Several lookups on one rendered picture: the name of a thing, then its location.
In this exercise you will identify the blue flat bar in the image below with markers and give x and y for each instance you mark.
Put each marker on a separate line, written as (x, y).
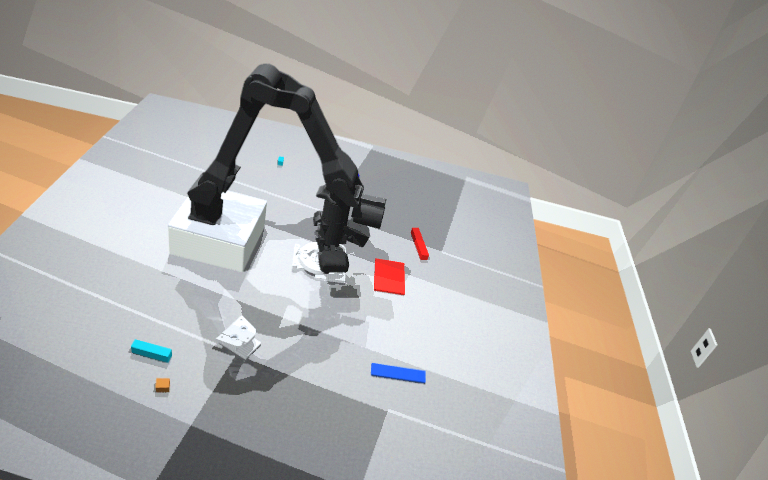
(386, 371)

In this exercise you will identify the red rectangular bar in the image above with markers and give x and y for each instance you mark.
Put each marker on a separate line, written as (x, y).
(419, 243)

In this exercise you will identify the cyan rectangular block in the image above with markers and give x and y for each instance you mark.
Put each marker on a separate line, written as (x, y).
(150, 350)

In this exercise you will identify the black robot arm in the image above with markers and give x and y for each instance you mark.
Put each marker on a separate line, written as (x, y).
(342, 188)

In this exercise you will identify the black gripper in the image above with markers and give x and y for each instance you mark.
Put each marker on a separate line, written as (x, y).
(328, 237)

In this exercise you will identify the small brown block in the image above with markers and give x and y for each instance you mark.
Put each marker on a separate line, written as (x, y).
(162, 385)

